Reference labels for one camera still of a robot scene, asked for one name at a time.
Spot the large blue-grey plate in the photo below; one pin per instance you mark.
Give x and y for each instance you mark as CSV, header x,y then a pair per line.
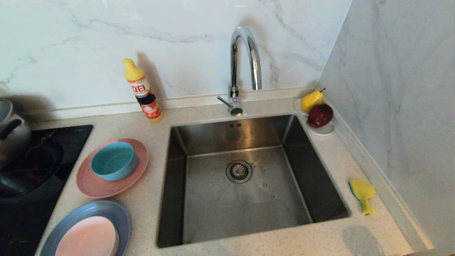
x,y
119,213

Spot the yellow-capped orange dish soap bottle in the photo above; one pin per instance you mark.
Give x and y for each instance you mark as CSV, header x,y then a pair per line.
x,y
142,89

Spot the yellow pear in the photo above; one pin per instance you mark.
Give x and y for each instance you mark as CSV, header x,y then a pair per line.
x,y
311,101

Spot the small white fruit dish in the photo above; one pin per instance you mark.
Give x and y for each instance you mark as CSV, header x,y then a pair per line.
x,y
324,131

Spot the chrome gooseneck faucet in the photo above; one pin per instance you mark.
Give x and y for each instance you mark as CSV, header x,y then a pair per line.
x,y
233,71

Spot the black glass induction cooktop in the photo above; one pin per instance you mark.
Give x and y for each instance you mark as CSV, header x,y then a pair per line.
x,y
73,138

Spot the large pink plate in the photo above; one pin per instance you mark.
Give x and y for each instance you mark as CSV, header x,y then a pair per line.
x,y
99,188

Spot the round metal drain strainer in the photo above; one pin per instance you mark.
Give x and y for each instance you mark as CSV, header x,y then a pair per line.
x,y
239,171

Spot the stainless steel sink basin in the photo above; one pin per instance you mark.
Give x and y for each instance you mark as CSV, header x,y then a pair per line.
x,y
220,213

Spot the black frying pan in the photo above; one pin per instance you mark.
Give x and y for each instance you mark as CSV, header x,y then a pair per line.
x,y
32,167

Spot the dark red apple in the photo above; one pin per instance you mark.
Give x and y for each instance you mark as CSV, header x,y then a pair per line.
x,y
320,115

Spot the pink bowl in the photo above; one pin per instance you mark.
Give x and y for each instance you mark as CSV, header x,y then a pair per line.
x,y
89,238

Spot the teal bowl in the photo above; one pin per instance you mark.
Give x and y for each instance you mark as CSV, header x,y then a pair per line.
x,y
113,160

